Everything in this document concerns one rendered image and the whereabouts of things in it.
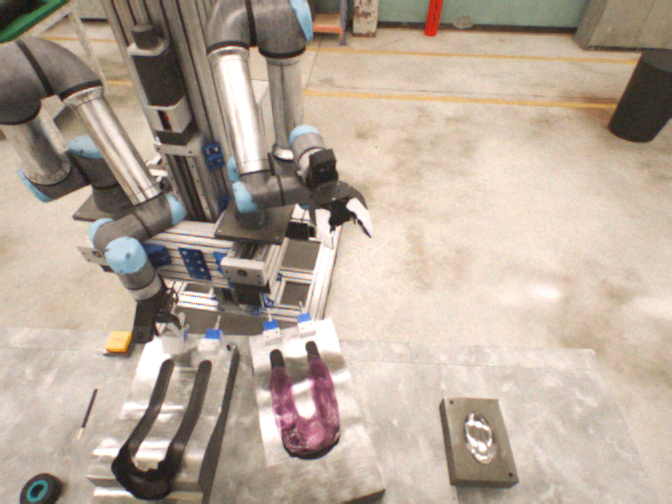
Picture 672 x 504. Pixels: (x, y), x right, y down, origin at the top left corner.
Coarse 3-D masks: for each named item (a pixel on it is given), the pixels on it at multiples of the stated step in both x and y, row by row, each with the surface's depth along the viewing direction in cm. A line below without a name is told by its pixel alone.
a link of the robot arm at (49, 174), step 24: (0, 48) 78; (24, 48) 79; (0, 72) 77; (24, 72) 79; (0, 96) 78; (24, 96) 81; (48, 96) 86; (0, 120) 84; (24, 120) 86; (24, 144) 95; (48, 144) 100; (24, 168) 109; (48, 168) 107; (72, 168) 116; (48, 192) 114; (72, 192) 121
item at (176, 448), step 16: (160, 368) 111; (208, 368) 111; (160, 384) 108; (160, 400) 106; (192, 400) 105; (144, 416) 102; (192, 416) 103; (144, 432) 98; (176, 432) 97; (128, 448) 94; (176, 448) 94; (112, 464) 89; (128, 464) 89; (160, 464) 90; (176, 464) 94; (128, 480) 93; (144, 480) 94; (160, 480) 93; (144, 496) 91; (160, 496) 91
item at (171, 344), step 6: (186, 330) 119; (162, 336) 112; (168, 336) 112; (174, 336) 112; (186, 336) 119; (162, 342) 112; (168, 342) 112; (174, 342) 112; (180, 342) 114; (162, 348) 113; (168, 348) 113; (174, 348) 113; (180, 348) 114
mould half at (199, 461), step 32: (160, 352) 114; (192, 352) 114; (224, 352) 114; (192, 384) 108; (224, 384) 108; (128, 416) 102; (160, 416) 102; (224, 416) 108; (96, 448) 93; (160, 448) 93; (192, 448) 93; (96, 480) 90; (192, 480) 88
